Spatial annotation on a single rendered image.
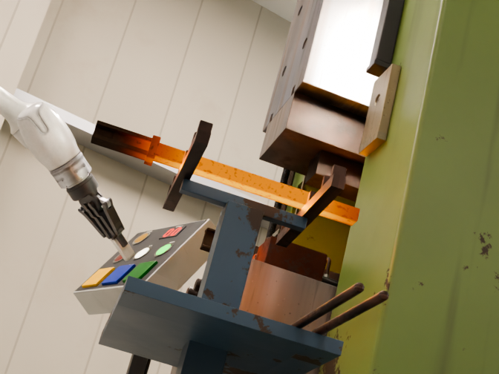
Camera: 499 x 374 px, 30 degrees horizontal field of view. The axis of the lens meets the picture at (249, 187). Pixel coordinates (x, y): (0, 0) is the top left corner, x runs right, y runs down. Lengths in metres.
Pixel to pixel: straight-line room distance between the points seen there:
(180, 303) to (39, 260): 3.86
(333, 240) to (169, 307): 1.08
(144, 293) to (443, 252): 0.59
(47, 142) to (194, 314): 1.09
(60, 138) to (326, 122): 0.64
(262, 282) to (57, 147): 0.72
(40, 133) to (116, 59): 3.30
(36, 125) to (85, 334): 2.95
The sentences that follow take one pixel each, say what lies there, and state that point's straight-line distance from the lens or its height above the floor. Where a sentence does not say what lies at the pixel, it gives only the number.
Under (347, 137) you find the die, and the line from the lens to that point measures 2.08.
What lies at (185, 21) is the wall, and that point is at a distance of 5.84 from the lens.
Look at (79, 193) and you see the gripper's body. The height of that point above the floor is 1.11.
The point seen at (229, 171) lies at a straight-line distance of 1.49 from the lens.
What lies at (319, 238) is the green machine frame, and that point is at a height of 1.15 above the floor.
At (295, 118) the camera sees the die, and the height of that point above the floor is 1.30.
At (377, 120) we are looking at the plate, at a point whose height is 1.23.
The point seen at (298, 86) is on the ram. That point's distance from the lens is 2.06.
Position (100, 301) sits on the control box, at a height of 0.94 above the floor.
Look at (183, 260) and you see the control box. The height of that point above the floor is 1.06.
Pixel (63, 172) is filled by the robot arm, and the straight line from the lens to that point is 2.28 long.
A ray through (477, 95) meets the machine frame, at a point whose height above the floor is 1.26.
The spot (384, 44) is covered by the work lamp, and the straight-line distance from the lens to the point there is 1.97.
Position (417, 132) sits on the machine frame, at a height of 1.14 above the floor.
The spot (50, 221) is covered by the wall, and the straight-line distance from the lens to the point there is 5.12.
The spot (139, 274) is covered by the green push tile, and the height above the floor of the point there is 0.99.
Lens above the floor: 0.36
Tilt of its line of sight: 22 degrees up
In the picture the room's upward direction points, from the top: 15 degrees clockwise
